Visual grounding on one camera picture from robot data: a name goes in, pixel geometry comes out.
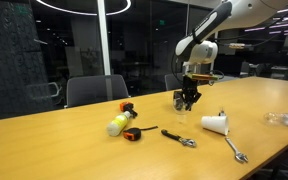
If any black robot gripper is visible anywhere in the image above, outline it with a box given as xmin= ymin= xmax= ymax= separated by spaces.
xmin=175 ymin=76 xmax=201 ymax=111

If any clear plastic cup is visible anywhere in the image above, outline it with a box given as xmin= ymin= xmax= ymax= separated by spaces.
xmin=173 ymin=91 xmax=190 ymax=115

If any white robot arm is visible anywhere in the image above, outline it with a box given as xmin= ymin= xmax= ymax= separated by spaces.
xmin=173 ymin=0 xmax=288 ymax=112

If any white foam cup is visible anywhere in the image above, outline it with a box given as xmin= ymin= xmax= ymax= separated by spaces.
xmin=201 ymin=116 xmax=229 ymax=135

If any grey office chair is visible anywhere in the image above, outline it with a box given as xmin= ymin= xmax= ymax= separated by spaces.
xmin=66 ymin=74 xmax=129 ymax=108
xmin=164 ymin=73 xmax=183 ymax=91

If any black orange tape measure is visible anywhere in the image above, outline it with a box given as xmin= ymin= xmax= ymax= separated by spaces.
xmin=123 ymin=127 xmax=146 ymax=141

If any yellow spray bottle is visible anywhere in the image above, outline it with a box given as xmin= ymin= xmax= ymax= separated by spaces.
xmin=106 ymin=111 xmax=131 ymax=136

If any silver adjustable wrench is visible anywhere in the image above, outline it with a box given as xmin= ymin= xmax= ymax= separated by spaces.
xmin=225 ymin=137 xmax=248 ymax=163

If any clear water bottle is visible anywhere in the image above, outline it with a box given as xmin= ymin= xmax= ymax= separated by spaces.
xmin=264 ymin=112 xmax=288 ymax=126

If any black handled adjustable wrench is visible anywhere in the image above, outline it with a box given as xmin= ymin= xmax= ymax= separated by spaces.
xmin=161 ymin=129 xmax=197 ymax=148

